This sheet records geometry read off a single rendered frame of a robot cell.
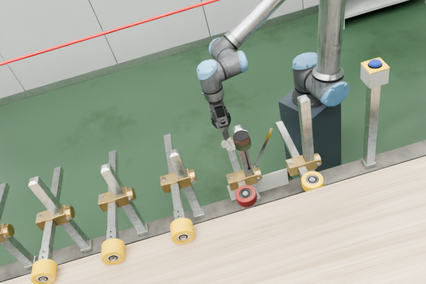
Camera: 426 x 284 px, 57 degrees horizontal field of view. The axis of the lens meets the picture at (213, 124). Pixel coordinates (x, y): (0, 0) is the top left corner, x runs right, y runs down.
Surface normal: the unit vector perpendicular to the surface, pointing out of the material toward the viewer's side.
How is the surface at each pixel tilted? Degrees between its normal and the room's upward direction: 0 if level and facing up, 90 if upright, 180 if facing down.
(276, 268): 0
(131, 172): 0
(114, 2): 90
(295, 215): 0
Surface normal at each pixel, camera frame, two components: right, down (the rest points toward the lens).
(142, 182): -0.22, -0.72
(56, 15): 0.18, 0.63
